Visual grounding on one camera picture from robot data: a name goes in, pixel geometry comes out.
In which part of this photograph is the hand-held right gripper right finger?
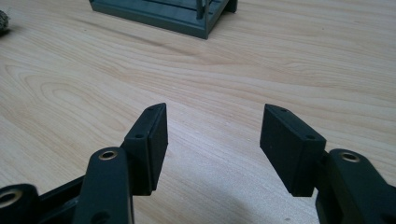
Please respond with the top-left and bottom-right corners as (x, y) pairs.
(259, 103), (396, 224)

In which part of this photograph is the grey speckled object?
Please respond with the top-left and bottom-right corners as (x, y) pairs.
(0, 9), (10, 34)

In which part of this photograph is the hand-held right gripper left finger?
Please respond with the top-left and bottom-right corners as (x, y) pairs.
(73, 102), (169, 224)

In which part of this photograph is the dark green plastic rack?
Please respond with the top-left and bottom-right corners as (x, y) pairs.
(89, 0), (238, 40)

